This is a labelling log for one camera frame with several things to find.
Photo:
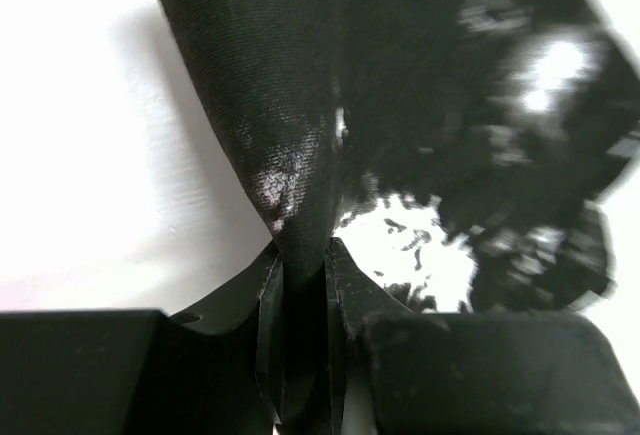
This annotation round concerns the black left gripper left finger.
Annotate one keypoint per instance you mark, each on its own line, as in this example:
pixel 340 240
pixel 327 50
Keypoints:
pixel 138 371

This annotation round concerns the black white tie-dye shirt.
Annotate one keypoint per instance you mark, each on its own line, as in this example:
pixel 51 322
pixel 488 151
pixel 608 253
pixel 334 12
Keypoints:
pixel 457 147

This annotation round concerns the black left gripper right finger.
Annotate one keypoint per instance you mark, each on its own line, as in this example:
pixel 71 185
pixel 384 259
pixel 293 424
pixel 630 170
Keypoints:
pixel 496 373

